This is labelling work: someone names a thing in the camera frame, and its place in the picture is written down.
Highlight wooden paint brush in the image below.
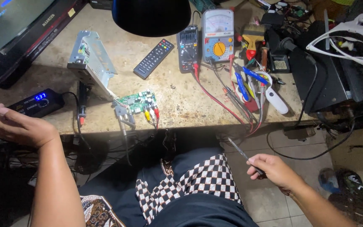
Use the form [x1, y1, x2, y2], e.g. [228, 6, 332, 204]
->
[242, 24, 266, 61]

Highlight black desk lamp shade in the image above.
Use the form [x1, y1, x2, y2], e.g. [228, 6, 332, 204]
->
[112, 0, 192, 38]

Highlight black soldering iron stand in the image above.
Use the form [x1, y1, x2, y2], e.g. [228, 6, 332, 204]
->
[265, 29, 292, 74]

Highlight white handheld tool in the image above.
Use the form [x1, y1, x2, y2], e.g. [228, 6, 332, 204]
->
[255, 71, 289, 115]

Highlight black power cable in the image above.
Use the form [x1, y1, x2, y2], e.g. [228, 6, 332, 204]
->
[266, 55, 356, 161]

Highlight black television monitor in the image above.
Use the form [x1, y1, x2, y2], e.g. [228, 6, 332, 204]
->
[0, 0, 87, 89]

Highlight black adjustable power adapter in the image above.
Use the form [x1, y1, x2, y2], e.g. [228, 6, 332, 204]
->
[7, 88, 65, 119]

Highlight black remote control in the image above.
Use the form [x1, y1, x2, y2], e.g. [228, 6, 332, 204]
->
[133, 38, 175, 79]

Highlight grey analog multimeter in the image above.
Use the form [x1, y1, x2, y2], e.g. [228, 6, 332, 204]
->
[200, 8, 235, 63]

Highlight blue shoe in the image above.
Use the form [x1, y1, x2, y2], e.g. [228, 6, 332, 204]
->
[318, 168, 363, 194]

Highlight red handled screwdriver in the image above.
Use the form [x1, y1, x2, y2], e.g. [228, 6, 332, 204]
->
[260, 47, 269, 96]

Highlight person's right hand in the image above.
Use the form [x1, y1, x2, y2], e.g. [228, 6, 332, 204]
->
[246, 154, 305, 192]

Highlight yellow red white plugs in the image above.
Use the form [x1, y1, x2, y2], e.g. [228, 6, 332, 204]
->
[144, 107, 160, 130]

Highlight black soldering station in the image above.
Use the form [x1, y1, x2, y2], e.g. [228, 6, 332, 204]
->
[287, 20, 363, 115]

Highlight red probe lead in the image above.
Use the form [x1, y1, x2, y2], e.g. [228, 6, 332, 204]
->
[193, 63, 248, 125]

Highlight white plastic frame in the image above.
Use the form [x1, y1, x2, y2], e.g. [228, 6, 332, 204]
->
[306, 13, 363, 69]

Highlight blue handled pliers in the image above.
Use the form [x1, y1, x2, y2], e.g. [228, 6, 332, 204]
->
[234, 65, 269, 102]

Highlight black red plug cable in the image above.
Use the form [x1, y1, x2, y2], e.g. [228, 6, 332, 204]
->
[78, 81, 91, 127]

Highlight metal tweezers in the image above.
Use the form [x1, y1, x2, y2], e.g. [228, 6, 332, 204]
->
[228, 137, 265, 176]

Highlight green circuit board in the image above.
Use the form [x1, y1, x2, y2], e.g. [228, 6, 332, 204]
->
[117, 89, 157, 115]

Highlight black digital multimeter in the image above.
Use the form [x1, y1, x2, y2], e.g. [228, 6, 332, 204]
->
[176, 25, 200, 74]

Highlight metal receiver chassis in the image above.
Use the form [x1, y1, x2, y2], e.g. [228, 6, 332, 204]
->
[67, 30, 118, 101]

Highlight person's checkered trousers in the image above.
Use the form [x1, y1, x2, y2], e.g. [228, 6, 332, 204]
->
[79, 146, 259, 227]

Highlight person's left hand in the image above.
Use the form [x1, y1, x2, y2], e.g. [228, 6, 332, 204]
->
[0, 103, 60, 149]

